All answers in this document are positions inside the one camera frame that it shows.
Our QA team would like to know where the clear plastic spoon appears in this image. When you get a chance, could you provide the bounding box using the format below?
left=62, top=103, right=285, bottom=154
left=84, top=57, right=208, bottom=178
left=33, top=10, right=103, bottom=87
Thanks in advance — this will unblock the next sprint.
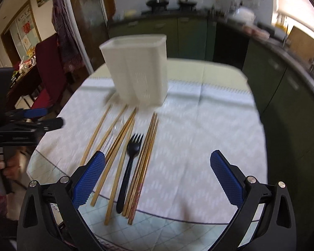
left=102, top=118, right=124, bottom=155

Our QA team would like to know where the wooden cutting board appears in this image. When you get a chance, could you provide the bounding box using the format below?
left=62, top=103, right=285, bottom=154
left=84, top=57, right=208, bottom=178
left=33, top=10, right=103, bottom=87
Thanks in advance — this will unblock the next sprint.
left=287, top=26, right=314, bottom=63

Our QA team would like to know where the brown chopstick right middle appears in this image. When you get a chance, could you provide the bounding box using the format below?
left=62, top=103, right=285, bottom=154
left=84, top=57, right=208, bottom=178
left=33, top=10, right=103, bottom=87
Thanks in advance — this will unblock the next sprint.
left=122, top=112, right=158, bottom=218

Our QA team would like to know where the black wok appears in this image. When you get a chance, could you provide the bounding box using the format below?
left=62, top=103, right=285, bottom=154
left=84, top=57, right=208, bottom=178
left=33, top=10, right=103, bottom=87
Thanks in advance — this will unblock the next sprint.
left=177, top=0, right=197, bottom=11
left=146, top=0, right=170, bottom=12

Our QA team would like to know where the red chair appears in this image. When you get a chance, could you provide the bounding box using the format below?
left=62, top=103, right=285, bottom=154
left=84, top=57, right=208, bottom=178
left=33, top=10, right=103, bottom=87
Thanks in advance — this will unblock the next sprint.
left=31, top=33, right=67, bottom=109

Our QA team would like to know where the white rice cooker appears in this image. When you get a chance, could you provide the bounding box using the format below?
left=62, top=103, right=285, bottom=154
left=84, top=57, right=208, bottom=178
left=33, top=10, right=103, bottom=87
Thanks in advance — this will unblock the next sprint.
left=228, top=6, right=256, bottom=24

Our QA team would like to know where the hanging dark patterned cloth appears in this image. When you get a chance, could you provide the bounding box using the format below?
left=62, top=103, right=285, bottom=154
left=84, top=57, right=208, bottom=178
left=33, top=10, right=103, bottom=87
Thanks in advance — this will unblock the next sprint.
left=52, top=0, right=83, bottom=72

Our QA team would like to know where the white patterned table cloth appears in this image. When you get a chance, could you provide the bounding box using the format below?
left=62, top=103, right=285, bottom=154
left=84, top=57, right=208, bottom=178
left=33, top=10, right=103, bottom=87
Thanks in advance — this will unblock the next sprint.
left=27, top=78, right=267, bottom=224

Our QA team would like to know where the white plastic utensil holder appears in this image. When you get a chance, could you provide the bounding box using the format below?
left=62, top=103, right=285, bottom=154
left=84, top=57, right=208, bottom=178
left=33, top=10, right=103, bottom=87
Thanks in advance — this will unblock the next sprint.
left=99, top=34, right=168, bottom=106

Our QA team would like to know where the ridged brown chopstick right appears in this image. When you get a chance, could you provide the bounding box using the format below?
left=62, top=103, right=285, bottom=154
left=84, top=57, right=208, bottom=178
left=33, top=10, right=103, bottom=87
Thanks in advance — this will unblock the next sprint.
left=127, top=117, right=159, bottom=225

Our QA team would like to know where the black wok right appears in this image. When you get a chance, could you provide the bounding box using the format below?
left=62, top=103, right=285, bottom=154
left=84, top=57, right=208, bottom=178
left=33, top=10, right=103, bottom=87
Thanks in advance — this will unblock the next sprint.
left=177, top=0, right=197, bottom=11

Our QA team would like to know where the black wok left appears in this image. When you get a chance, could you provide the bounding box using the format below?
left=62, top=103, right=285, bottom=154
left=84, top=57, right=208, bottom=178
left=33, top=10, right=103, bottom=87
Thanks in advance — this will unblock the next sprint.
left=146, top=0, right=170, bottom=12

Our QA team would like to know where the light wooden chopstick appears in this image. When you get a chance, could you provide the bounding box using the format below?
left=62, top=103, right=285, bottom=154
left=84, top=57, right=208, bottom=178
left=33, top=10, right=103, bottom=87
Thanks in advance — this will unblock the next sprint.
left=104, top=120, right=135, bottom=225
left=96, top=104, right=128, bottom=151
left=90, top=117, right=135, bottom=207
left=79, top=104, right=112, bottom=166

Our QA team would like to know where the person's left hand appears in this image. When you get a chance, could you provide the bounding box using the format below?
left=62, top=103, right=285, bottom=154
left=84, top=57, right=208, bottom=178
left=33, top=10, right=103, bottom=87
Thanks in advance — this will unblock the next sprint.
left=0, top=151, right=26, bottom=180

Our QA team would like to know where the dark brown chopstick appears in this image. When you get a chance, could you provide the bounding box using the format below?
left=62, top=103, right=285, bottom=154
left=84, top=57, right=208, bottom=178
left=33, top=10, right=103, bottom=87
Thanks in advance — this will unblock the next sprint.
left=105, top=107, right=138, bottom=162

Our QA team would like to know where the black plastic fork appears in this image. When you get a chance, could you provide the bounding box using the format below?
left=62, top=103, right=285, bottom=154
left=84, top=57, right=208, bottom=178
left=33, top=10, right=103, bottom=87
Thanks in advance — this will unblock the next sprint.
left=116, top=134, right=144, bottom=214

